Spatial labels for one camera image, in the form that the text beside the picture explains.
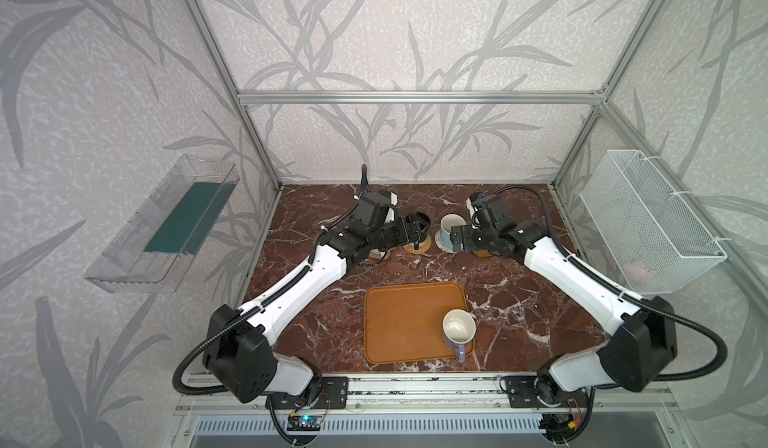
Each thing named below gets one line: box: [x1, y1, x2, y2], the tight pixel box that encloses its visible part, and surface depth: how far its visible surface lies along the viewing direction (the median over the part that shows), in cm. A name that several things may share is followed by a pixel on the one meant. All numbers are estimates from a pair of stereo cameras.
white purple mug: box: [442, 308, 477, 363], surface depth 80 cm
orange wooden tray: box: [364, 282, 475, 364], surface depth 87 cm
